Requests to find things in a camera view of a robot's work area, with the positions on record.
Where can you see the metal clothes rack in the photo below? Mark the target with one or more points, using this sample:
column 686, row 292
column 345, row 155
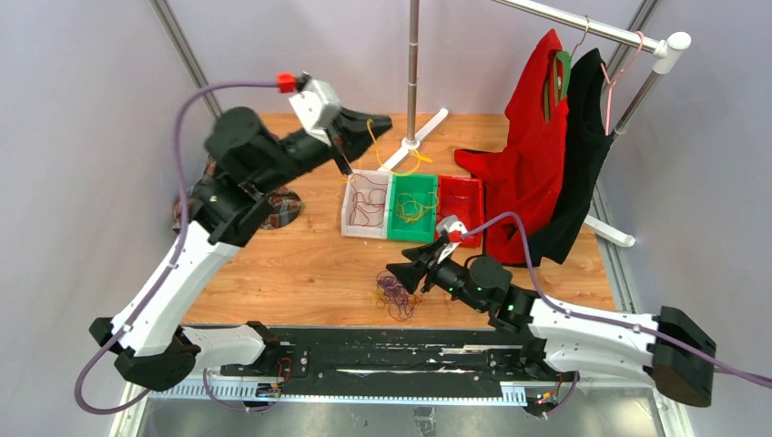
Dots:
column 667, row 52

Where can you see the white plastic bin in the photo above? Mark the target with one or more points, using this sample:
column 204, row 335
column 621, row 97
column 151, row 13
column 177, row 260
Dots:
column 366, row 205

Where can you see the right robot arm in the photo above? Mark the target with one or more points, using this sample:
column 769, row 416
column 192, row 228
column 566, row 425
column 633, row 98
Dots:
column 668, row 350

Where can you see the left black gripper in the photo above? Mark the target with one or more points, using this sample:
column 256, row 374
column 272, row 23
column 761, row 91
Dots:
column 351, row 135

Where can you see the red shirt on hanger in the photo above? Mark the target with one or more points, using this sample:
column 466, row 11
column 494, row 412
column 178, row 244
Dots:
column 526, row 176

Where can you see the aluminium frame rail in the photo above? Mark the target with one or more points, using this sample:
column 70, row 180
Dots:
column 178, row 39

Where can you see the plaid flannel shirt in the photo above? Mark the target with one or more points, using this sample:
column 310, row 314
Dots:
column 285, row 203

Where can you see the red plastic bin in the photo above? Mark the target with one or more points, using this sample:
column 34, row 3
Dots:
column 462, row 197

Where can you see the black shirt on hanger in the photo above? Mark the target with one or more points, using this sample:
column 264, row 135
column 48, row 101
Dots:
column 586, row 148

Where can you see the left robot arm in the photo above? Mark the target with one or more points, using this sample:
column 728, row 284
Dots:
column 152, row 346

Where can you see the green plastic bin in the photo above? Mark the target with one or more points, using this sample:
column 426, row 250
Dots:
column 414, row 203

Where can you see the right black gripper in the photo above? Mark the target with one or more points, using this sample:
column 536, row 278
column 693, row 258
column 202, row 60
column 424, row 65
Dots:
column 411, row 273

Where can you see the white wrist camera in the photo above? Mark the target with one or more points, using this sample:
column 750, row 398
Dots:
column 450, row 231
column 316, row 107

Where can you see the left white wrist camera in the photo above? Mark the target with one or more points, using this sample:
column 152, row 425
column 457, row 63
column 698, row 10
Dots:
column 316, row 107

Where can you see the green hanger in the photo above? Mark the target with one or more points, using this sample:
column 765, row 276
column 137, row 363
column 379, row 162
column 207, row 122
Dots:
column 556, row 83

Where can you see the pink hanger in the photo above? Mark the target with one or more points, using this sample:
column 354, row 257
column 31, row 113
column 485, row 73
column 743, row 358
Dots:
column 612, row 81

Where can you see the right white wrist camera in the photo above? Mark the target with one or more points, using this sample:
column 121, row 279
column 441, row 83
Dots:
column 450, row 231

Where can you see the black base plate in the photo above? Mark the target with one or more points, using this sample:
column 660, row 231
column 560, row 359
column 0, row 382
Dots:
column 400, row 363

